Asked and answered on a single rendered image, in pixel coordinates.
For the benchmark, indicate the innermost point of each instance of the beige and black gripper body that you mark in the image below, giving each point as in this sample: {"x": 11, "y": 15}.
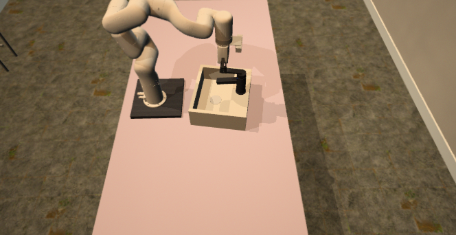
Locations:
{"x": 222, "y": 52}

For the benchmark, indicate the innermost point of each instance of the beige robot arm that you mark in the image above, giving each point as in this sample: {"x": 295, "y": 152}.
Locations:
{"x": 123, "y": 20}

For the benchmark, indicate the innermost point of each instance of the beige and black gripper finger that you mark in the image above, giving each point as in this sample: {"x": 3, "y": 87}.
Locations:
{"x": 223, "y": 66}

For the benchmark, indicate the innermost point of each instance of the tan rectangular basin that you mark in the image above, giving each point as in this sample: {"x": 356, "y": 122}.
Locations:
{"x": 218, "y": 106}

